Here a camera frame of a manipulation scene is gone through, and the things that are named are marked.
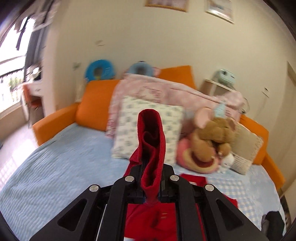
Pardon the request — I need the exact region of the pink round plush cushion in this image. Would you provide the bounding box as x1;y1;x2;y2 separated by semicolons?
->
176;138;219;174

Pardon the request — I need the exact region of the white desk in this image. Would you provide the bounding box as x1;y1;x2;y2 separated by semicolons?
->
21;67;44;128

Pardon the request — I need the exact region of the white floral pillow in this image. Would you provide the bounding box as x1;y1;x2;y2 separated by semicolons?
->
112;96;185;165

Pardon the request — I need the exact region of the blue plaid blanket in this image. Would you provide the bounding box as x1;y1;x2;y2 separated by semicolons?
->
1;124;283;240

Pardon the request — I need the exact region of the pink quilt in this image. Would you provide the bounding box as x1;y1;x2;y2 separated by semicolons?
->
106;74;243;138

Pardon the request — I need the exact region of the beige striped pillow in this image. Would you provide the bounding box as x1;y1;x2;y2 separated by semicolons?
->
230;153;252;175

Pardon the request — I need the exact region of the light green projector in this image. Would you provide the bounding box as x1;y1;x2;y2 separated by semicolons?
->
214;69;235;87

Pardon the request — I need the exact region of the blue neck pillow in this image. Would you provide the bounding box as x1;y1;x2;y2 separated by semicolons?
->
127;61;154;77
84;59;115;82

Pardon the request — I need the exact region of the framed wall picture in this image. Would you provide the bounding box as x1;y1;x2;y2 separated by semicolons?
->
145;0;189;12
205;0;234;24

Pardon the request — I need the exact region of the red polo shirt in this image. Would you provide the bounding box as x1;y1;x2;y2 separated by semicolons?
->
123;108;239;241

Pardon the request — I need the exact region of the white plush cat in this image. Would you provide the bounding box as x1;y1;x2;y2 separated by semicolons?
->
218;153;235;173

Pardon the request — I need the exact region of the beige upper pillow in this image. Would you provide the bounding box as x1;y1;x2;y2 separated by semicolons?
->
231;123;263;163

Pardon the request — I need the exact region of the orange bed frame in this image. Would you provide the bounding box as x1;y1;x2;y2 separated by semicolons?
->
32;65;286;191

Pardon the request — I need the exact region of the wooden bedside shelf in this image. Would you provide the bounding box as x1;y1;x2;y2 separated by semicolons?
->
199;79;234;96

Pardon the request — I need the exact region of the brown plush toy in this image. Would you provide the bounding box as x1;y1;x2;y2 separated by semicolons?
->
191;108;236;163

